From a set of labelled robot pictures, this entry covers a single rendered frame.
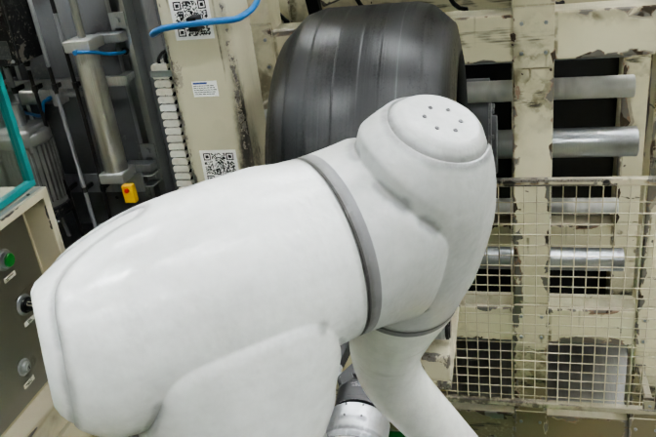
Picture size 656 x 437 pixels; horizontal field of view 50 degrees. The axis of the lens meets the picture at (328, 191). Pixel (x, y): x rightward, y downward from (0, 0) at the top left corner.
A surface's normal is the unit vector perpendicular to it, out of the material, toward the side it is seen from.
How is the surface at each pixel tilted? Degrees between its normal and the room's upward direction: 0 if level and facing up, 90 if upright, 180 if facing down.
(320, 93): 45
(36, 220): 90
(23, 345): 90
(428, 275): 106
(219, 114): 90
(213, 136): 90
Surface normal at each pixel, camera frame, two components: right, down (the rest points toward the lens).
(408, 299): 0.58, 0.63
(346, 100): -0.24, -0.27
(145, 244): -0.10, -0.66
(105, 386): 0.05, 0.31
